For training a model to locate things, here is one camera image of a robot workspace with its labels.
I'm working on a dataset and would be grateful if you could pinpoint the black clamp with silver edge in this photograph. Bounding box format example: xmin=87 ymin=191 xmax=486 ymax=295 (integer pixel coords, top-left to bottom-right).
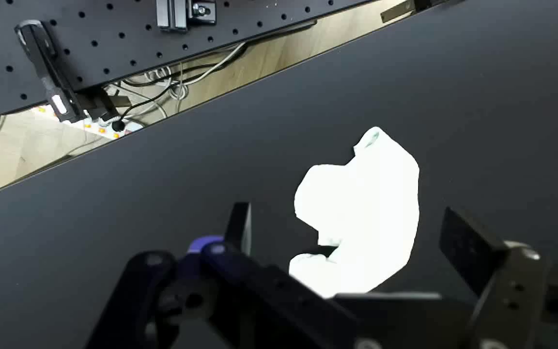
xmin=13 ymin=18 xmax=91 ymax=125

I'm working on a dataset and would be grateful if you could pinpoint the silver metal bracket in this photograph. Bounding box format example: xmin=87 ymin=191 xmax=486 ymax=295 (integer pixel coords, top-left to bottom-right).
xmin=155 ymin=0 xmax=219 ymax=36

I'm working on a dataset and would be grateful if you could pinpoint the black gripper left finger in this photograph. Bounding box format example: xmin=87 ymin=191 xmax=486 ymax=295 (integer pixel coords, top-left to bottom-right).
xmin=83 ymin=200 xmax=362 ymax=349

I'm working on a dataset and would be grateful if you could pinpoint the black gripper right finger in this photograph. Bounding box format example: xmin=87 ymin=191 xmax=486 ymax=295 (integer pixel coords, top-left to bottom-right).
xmin=438 ymin=206 xmax=550 ymax=349

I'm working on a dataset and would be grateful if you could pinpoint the white cable bundle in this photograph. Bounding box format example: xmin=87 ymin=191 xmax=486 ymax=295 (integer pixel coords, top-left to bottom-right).
xmin=106 ymin=41 xmax=250 ymax=125

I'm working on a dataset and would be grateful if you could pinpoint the black perforated breadboard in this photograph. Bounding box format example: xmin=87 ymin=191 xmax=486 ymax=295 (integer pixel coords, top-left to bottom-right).
xmin=0 ymin=0 xmax=384 ymax=117

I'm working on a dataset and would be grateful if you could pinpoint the white cloth with green print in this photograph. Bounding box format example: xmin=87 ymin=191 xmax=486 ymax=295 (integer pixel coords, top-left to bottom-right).
xmin=287 ymin=125 xmax=422 ymax=301

